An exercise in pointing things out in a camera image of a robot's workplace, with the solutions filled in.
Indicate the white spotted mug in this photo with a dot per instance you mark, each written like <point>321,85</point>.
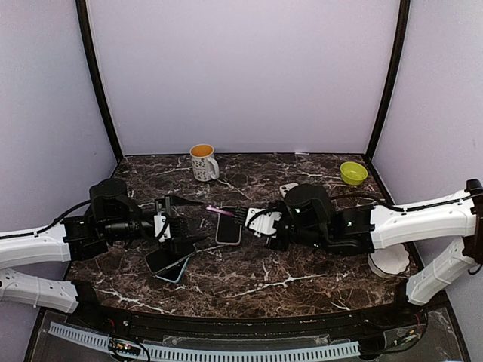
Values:
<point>204,165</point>

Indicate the black phone on top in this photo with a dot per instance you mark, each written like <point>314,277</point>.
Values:
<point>162,259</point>

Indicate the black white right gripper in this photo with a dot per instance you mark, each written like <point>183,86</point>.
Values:
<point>273,243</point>

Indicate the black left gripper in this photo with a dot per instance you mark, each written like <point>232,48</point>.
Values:
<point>164,213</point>

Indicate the right black frame post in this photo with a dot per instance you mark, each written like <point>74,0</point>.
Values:
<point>391,76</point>

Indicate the yellow-green bowl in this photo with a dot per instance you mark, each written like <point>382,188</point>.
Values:
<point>353,173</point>

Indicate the left black frame post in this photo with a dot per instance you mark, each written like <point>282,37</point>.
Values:
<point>97,83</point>

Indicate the black front rail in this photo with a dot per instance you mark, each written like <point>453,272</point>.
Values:
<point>365,323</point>

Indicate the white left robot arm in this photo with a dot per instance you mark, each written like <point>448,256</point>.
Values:
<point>88,230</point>

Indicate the white scalloped dish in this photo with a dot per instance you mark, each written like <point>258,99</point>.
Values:
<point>389,262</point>

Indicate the black frame post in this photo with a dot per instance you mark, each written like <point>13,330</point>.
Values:
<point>391,76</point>
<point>97,83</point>

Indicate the white phone case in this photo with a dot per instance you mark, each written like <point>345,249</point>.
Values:
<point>284,189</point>

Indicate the grey slotted cable duct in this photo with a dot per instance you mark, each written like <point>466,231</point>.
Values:
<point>203,350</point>

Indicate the light blue phone case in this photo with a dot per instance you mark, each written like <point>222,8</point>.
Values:
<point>175,274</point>

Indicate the purple phone case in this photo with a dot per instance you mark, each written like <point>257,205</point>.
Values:
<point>219,211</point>

